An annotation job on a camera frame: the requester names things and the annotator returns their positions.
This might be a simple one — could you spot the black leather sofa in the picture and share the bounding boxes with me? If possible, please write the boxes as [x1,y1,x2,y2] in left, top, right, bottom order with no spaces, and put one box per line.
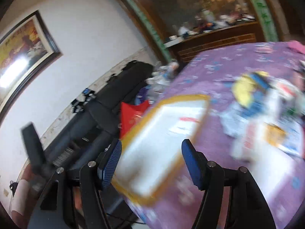
[43,61,154,172]

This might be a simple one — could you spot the yellow-rimmed white tray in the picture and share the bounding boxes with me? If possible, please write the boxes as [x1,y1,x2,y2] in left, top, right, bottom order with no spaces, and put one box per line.
[111,94,211,207]

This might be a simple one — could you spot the dark-framed wall painting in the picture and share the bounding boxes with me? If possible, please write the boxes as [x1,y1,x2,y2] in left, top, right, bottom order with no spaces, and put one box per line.
[0,10,63,124]

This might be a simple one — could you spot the white and red packet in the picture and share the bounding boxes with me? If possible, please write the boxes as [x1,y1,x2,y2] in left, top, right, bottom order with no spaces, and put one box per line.
[232,122,265,163]

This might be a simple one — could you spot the blue and white packet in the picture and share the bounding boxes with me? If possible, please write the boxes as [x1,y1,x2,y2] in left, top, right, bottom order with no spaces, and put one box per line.
[279,119,305,158]

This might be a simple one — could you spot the bag of plastic bottles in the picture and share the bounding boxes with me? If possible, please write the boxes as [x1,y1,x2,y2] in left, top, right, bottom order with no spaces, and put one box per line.
[152,62,180,86]

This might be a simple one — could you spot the pink packet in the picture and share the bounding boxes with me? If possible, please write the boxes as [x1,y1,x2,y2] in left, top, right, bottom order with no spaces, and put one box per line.
[255,43,274,54]

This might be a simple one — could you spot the red shopping bag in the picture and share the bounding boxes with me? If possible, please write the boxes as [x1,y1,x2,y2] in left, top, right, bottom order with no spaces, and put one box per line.
[119,99,150,139]

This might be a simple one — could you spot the green bamboo-print pillar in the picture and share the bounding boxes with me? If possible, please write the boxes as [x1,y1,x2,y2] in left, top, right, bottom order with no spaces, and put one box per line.
[239,0,280,42]
[116,0,173,62]

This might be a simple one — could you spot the yellow cloth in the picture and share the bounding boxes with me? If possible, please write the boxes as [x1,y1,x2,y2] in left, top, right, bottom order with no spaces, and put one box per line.
[232,73,256,109]

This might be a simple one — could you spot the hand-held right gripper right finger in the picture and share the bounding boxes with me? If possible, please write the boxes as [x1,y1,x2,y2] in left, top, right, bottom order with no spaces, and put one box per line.
[181,139,277,229]

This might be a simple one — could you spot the orange packet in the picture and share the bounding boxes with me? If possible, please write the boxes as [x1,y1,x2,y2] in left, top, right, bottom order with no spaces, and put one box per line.
[264,123,286,147]

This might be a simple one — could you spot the white tissue packet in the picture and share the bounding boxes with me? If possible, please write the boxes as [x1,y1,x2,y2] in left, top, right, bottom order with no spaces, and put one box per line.
[220,110,243,136]

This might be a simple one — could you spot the small camera on tripod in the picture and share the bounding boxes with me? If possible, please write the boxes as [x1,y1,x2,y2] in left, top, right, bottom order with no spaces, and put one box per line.
[71,99,84,114]
[82,89,96,101]

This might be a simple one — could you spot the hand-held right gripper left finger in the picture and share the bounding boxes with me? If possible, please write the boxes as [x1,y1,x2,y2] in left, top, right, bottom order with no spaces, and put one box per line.
[30,138,123,229]

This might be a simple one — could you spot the purple bag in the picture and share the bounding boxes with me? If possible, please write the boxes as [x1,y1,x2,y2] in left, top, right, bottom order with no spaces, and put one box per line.
[135,87,150,105]

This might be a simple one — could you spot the pink cloth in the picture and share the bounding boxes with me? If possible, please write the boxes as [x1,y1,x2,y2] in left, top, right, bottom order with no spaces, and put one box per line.
[286,40,305,55]

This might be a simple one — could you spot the purple floral bed sheet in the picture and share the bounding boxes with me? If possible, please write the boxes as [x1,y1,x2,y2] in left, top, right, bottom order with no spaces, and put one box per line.
[124,42,305,229]

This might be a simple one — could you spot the wooden counter cabinet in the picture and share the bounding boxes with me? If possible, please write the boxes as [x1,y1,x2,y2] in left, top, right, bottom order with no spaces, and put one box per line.
[164,21,265,64]

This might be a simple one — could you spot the white packet with red print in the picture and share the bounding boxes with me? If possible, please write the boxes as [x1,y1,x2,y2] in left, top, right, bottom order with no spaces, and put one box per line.
[272,79,301,108]

